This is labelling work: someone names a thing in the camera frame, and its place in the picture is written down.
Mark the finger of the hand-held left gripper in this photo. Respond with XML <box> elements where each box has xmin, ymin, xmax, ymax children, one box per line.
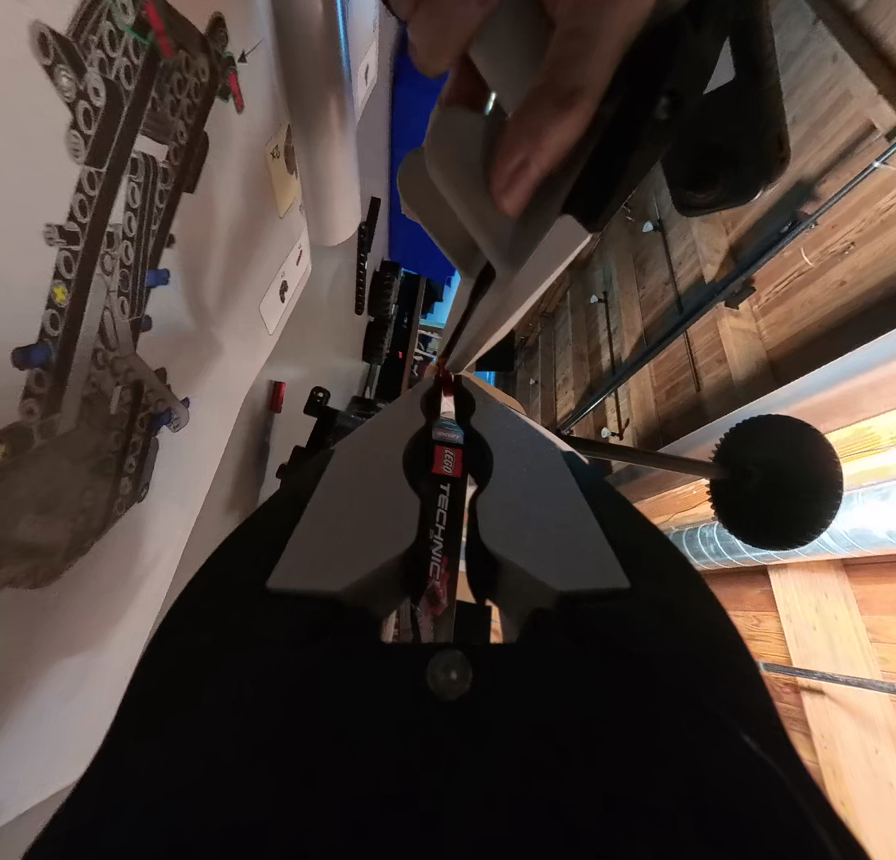
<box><xmin>447</xmin><ymin>215</ymin><xmax>597</xmax><ymax>374</ymax></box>
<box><xmin>440</xmin><ymin>264</ymin><xmax>492</xmax><ymax>369</ymax></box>

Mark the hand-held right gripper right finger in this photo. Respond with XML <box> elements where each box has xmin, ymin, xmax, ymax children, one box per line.
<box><xmin>455</xmin><ymin>376</ymin><xmax>631</xmax><ymax>643</ymax></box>

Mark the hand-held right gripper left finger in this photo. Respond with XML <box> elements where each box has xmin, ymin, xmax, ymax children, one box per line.
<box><xmin>266</xmin><ymin>377</ymin><xmax>449</xmax><ymax>644</ymax></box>

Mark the person's left hand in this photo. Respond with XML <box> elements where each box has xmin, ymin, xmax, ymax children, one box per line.
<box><xmin>381</xmin><ymin>0</ymin><xmax>666</xmax><ymax>218</ymax></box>

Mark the black toy tire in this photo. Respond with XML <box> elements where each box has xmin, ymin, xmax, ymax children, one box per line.
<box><xmin>367</xmin><ymin>261</ymin><xmax>405</xmax><ymax>317</ymax></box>
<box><xmin>362</xmin><ymin>320</ymin><xmax>398</xmax><ymax>365</ymax></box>

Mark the black toy beam with holes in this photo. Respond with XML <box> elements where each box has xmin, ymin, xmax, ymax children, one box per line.
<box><xmin>353</xmin><ymin>197</ymin><xmax>382</xmax><ymax>315</ymax></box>

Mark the blue box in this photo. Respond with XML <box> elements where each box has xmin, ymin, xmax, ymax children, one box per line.
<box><xmin>388</xmin><ymin>23</ymin><xmax>463</xmax><ymax>287</ymax></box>

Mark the black knurled knob on rod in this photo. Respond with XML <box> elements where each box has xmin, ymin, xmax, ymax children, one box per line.
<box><xmin>560</xmin><ymin>414</ymin><xmax>844</xmax><ymax>552</ymax></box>

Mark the toy building instruction booklet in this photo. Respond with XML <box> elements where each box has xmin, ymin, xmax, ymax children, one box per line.
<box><xmin>0</xmin><ymin>0</ymin><xmax>382</xmax><ymax>854</ymax></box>

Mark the black ceiling light rail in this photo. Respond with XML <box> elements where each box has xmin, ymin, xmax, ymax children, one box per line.
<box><xmin>556</xmin><ymin>142</ymin><xmax>896</xmax><ymax>434</ymax></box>

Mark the silver ventilation duct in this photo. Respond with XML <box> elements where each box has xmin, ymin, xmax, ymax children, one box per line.
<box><xmin>665</xmin><ymin>478</ymin><xmax>896</xmax><ymax>571</ymax></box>

